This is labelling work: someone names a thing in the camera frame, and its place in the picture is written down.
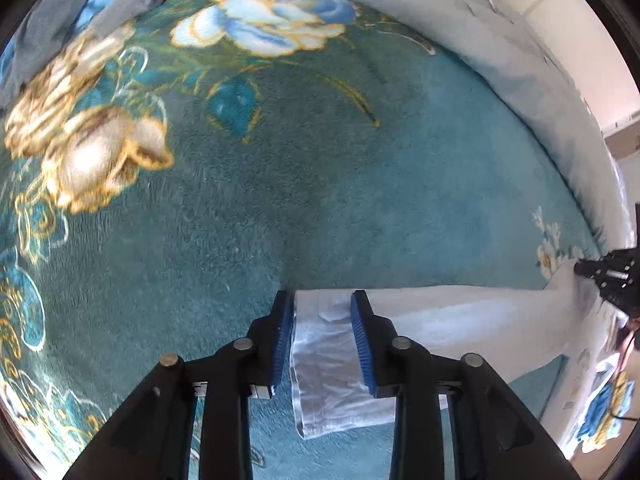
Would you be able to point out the teal floral bed blanket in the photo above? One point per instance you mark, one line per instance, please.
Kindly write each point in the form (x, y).
(350, 185)

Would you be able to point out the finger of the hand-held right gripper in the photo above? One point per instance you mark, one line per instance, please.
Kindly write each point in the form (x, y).
(589, 267)

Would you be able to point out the blue daisy print duvet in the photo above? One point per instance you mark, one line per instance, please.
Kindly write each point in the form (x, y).
(500, 60)

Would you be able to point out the white printed garment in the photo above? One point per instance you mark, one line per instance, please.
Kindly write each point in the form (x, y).
(450, 320)

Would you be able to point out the grey blue cloth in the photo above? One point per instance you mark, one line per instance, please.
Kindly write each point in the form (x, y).
(60, 25)

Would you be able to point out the pile of coloured clothes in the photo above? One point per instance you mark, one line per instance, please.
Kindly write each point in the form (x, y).
(620, 365)

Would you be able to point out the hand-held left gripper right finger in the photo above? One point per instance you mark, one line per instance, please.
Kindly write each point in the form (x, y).
(361, 340)

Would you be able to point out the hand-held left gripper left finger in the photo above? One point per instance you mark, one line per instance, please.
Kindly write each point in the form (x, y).
(285, 340)

